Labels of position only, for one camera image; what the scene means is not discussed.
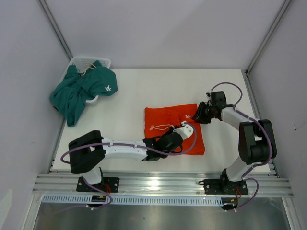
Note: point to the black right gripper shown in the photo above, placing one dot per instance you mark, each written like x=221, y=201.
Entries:
x=198, y=117

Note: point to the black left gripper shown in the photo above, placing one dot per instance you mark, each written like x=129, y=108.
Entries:
x=169, y=132

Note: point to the orange shorts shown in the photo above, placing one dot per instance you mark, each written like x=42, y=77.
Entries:
x=158, y=120

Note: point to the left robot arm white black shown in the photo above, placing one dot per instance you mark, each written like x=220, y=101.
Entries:
x=87, y=152

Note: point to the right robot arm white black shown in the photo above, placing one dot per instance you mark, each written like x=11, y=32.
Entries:
x=236, y=119

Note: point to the teal green shorts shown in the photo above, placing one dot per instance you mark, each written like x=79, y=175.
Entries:
x=70, y=96

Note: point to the white plastic laundry basket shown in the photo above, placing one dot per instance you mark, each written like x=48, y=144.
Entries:
x=84, y=62

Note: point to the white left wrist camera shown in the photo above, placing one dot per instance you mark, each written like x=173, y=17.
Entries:
x=185, y=131

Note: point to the aluminium mounting rail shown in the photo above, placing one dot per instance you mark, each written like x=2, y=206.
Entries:
x=162, y=184

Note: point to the right side table rail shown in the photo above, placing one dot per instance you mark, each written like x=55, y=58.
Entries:
x=258, y=141

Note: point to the table rail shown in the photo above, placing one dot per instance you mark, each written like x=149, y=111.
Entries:
x=258, y=141
x=55, y=146

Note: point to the slotted grey cable duct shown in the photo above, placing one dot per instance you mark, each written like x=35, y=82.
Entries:
x=134, y=200

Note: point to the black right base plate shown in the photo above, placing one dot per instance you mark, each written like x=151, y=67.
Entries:
x=219, y=187

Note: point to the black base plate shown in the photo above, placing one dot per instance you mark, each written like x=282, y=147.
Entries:
x=109, y=185
x=219, y=187

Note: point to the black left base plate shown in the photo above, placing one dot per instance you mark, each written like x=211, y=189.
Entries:
x=109, y=185

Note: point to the left side table rail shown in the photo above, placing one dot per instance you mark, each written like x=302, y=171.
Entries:
x=55, y=146

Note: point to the right corner aluminium post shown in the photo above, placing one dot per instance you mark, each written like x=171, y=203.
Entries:
x=269, y=34

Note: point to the corner aluminium post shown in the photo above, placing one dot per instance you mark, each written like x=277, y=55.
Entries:
x=55, y=27
x=269, y=34

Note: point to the left corner aluminium post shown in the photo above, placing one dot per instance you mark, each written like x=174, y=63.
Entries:
x=55, y=27

